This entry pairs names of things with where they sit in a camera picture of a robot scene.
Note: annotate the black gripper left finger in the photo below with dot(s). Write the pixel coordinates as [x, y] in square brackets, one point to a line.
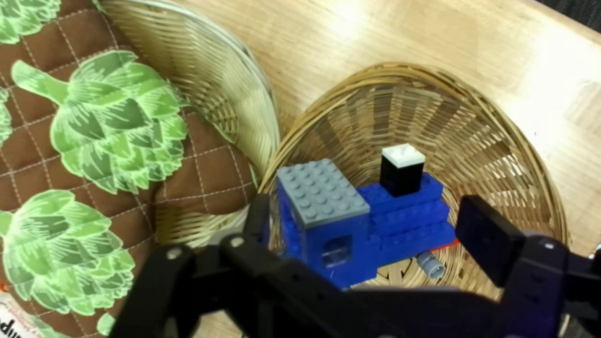
[264, 295]

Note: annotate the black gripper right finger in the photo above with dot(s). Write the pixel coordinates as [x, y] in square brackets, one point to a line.
[541, 278]

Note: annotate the blue lego train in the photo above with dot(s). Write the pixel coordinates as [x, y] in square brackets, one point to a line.
[345, 233]

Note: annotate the wicker basket holding train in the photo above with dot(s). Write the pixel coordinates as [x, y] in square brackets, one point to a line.
[471, 146]

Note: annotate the green artichoke oven mitt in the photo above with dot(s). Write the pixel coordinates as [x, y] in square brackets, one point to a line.
[97, 154]

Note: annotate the white wicker basket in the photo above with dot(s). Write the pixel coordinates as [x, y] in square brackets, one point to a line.
[231, 115]

